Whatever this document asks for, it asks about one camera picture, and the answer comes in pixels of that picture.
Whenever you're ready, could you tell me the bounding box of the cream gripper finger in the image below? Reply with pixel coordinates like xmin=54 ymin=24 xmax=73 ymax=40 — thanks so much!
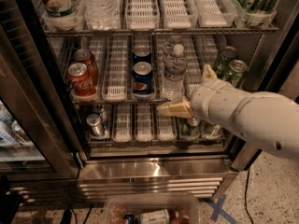
xmin=202 ymin=63 xmax=217 ymax=81
xmin=157 ymin=97 xmax=193 ymax=119

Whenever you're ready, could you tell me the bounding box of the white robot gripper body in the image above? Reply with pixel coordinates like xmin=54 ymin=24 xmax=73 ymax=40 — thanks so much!
xmin=190 ymin=79 xmax=249 ymax=129

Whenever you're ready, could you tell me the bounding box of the clear water bottle front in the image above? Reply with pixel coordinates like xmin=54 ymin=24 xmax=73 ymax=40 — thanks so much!
xmin=163 ymin=44 xmax=187 ymax=100

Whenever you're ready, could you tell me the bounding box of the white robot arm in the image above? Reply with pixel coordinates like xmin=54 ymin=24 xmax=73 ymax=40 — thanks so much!
xmin=157 ymin=64 xmax=299 ymax=161

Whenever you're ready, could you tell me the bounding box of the clear water bottle rear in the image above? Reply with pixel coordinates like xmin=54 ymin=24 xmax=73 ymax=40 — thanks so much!
xmin=163 ymin=35 xmax=183 ymax=56

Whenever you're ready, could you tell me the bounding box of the stainless steel fridge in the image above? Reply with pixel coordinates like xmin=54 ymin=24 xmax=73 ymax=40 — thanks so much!
xmin=0 ymin=0 xmax=299 ymax=207

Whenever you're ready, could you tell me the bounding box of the large clear water bottle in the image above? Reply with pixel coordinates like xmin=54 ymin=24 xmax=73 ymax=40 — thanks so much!
xmin=84 ymin=0 xmax=119 ymax=30

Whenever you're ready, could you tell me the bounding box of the glass fridge door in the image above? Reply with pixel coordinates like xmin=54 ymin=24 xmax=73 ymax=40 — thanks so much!
xmin=0 ymin=0 xmax=80 ymax=182

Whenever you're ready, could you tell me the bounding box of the large green label soda bottle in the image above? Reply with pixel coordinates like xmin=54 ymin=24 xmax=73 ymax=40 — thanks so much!
xmin=36 ymin=0 xmax=83 ymax=18

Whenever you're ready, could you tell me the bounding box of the green can bottom front left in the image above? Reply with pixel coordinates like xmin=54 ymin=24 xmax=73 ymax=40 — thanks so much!
xmin=180 ymin=117 xmax=200 ymax=138

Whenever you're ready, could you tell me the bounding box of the green soda can rear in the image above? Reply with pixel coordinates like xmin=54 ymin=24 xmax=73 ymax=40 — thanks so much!
xmin=212 ymin=46 xmax=238 ymax=79

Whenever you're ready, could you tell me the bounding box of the green soda can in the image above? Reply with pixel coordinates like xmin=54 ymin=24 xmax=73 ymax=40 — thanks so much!
xmin=223 ymin=60 xmax=248 ymax=88
xmin=212 ymin=46 xmax=238 ymax=79

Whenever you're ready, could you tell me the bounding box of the green soda can front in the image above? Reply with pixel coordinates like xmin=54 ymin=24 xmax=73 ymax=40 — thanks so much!
xmin=223 ymin=60 xmax=248 ymax=88

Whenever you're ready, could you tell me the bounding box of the green can bottom front right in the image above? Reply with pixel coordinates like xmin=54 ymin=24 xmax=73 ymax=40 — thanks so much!
xmin=204 ymin=122 xmax=221 ymax=137

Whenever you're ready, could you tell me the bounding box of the blue pepsi can front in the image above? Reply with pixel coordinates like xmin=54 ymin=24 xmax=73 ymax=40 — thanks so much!
xmin=133 ymin=62 xmax=152 ymax=95

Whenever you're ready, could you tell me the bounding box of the blue pepsi can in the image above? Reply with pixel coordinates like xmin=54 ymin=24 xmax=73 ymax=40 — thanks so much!
xmin=133 ymin=62 xmax=152 ymax=95
xmin=133 ymin=47 xmax=151 ymax=63

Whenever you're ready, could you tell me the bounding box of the blue pepsi can rear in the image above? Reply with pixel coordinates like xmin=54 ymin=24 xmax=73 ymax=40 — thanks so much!
xmin=133 ymin=47 xmax=151 ymax=63

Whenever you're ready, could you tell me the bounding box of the blue silver can behind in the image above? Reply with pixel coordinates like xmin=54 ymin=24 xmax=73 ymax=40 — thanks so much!
xmin=92 ymin=105 xmax=109 ymax=130

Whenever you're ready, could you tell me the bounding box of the silver can bottom left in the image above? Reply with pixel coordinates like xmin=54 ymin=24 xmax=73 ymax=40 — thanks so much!
xmin=86 ymin=113 xmax=105 ymax=136

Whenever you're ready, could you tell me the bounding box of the red cola can front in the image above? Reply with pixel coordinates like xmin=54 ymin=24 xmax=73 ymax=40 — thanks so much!
xmin=67 ymin=63 xmax=96 ymax=96

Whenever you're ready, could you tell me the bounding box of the red cola can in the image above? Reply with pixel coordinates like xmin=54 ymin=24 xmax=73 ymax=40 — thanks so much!
xmin=74 ymin=49 xmax=99 ymax=85
xmin=67 ymin=63 xmax=96 ymax=96

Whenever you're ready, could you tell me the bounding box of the blue tape cross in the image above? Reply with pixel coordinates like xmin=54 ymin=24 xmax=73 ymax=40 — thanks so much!
xmin=205 ymin=194 xmax=237 ymax=224

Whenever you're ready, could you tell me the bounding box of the white can in bin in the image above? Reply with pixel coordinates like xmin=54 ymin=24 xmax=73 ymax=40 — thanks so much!
xmin=139 ymin=209 xmax=169 ymax=224

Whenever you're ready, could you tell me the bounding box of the clear plastic bin on floor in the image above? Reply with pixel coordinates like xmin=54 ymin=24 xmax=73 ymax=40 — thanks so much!
xmin=103 ymin=192 xmax=200 ymax=224

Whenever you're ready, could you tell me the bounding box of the red cola can rear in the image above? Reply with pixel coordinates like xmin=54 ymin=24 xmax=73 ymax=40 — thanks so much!
xmin=74 ymin=49 xmax=99 ymax=85

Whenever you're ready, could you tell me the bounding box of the black cable on floor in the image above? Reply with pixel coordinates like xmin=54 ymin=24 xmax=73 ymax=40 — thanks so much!
xmin=244 ymin=167 xmax=256 ymax=224

